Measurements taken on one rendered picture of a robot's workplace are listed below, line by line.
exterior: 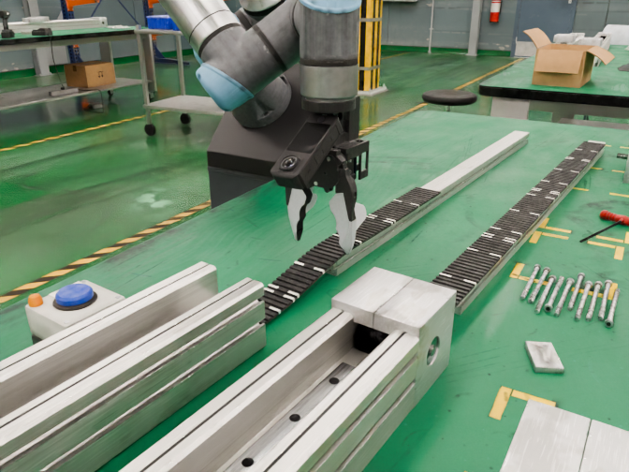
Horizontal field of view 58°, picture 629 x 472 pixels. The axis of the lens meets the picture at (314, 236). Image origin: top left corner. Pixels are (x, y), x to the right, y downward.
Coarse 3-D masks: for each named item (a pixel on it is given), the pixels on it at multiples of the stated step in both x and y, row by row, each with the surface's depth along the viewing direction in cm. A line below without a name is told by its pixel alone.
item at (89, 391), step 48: (192, 288) 65; (240, 288) 63; (96, 336) 56; (144, 336) 54; (192, 336) 56; (240, 336) 64; (0, 384) 48; (48, 384) 52; (96, 384) 48; (144, 384) 52; (192, 384) 58; (0, 432) 42; (48, 432) 46; (96, 432) 50; (144, 432) 54
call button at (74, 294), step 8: (64, 288) 65; (72, 288) 65; (80, 288) 65; (88, 288) 65; (56, 296) 64; (64, 296) 64; (72, 296) 64; (80, 296) 64; (88, 296) 64; (64, 304) 63; (72, 304) 63
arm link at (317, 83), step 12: (300, 72) 73; (312, 72) 71; (324, 72) 70; (336, 72) 70; (348, 72) 71; (300, 84) 74; (312, 84) 72; (324, 84) 71; (336, 84) 71; (348, 84) 72; (312, 96) 72; (324, 96) 71; (336, 96) 72; (348, 96) 72
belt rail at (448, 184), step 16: (496, 144) 143; (512, 144) 144; (480, 160) 130; (496, 160) 136; (448, 176) 119; (464, 176) 120; (448, 192) 115; (432, 208) 109; (400, 224) 100; (368, 240) 90; (384, 240) 95; (352, 256) 88; (336, 272) 84
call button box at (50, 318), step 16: (96, 288) 68; (48, 304) 65; (80, 304) 64; (96, 304) 65; (112, 304) 65; (32, 320) 64; (48, 320) 62; (64, 320) 62; (80, 320) 62; (32, 336) 66; (48, 336) 63
